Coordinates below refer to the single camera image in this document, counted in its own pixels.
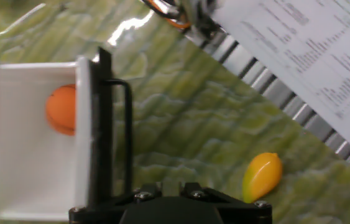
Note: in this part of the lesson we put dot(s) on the silver frame bracket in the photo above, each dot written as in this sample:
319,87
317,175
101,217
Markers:
202,28

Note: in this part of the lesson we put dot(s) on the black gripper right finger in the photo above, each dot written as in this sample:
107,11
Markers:
243,211

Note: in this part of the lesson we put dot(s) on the printed white paper sheet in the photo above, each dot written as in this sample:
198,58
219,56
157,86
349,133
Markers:
302,56

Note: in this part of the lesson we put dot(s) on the green marble pattern mat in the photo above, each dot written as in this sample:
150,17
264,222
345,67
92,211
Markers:
193,124

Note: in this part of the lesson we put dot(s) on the yellow toy mango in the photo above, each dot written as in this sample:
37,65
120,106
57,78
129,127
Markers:
261,175

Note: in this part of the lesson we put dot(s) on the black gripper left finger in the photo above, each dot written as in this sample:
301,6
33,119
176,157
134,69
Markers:
106,211

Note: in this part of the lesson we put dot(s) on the orange toy basketball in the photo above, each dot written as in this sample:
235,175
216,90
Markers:
61,109

